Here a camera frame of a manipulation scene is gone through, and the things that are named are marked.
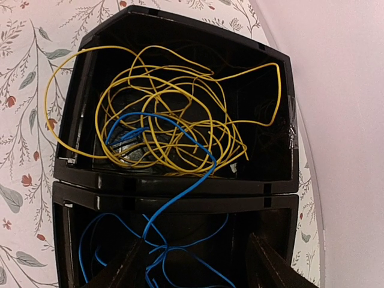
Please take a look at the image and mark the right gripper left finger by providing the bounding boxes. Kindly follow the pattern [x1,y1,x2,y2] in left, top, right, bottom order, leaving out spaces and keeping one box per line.
[82,239,149,287]

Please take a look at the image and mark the blue cable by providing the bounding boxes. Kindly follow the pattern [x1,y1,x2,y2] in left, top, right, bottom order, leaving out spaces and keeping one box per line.
[78,212,236,288]
[105,112,217,241]

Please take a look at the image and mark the floral tablecloth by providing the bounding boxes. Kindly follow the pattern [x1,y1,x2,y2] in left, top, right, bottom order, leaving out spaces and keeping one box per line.
[1,1,325,287]

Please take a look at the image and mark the black three-compartment bin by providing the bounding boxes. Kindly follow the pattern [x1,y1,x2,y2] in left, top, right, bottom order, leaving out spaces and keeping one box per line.
[53,5,299,287]

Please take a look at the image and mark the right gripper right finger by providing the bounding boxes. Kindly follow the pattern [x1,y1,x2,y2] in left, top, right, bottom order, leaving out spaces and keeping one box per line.
[245,233,315,288]

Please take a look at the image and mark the yellow cable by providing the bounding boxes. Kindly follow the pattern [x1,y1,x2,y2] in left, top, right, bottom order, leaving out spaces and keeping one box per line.
[44,44,281,176]

